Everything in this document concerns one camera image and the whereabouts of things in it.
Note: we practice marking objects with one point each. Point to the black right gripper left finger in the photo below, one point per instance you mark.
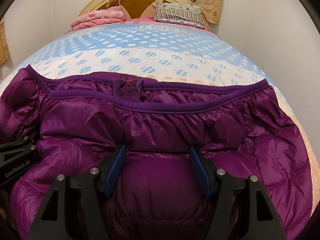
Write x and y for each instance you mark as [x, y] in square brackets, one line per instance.
[74, 207]

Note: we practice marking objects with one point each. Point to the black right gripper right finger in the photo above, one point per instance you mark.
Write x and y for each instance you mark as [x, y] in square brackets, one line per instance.
[241, 208]

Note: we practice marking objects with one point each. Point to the purple down jacket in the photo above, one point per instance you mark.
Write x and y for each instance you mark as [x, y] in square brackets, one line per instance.
[82, 119]

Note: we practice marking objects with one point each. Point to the beige side window curtain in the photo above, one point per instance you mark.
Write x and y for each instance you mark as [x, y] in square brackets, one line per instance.
[4, 50]

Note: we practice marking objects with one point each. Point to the polka dot bed quilt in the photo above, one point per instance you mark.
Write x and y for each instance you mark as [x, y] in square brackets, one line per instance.
[163, 53]

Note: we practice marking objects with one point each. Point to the folded pink blanket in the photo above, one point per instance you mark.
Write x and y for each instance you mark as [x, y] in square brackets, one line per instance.
[99, 17]

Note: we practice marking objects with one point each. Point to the pink bed sheet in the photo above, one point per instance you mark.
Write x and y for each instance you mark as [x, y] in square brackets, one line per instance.
[148, 20]

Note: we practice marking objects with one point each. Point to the striped grey pillow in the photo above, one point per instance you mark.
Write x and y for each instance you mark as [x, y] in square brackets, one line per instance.
[183, 14]

